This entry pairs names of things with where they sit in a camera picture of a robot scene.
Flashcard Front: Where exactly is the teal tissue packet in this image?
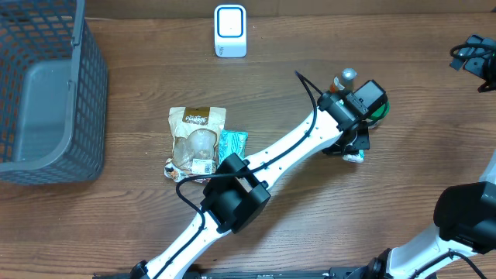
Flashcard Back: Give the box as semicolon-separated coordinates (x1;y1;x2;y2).
218;129;248;163

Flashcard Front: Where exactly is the dark grey mesh plastic basket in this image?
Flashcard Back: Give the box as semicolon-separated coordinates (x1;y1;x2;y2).
1;0;109;185

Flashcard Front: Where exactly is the brown snack bag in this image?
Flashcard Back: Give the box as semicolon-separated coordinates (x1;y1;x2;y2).
164;107;226;183

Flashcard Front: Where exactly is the green lid white jar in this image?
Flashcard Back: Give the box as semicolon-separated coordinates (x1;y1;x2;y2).
367;102;390;129

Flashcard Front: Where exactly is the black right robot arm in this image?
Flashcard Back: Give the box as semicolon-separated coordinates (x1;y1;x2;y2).
349;157;495;279

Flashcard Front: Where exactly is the green white tissue pack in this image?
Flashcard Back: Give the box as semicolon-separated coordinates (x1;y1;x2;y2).
342;150;365;164

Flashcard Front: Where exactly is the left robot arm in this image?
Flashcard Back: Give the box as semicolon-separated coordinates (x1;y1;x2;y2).
130;80;388;278

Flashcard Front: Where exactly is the white barcode scanner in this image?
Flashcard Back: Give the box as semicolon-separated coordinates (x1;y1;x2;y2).
214;4;247;58

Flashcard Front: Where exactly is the yellow liquid bottle grey cap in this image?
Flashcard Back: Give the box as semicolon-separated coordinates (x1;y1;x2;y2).
329;68;357;93

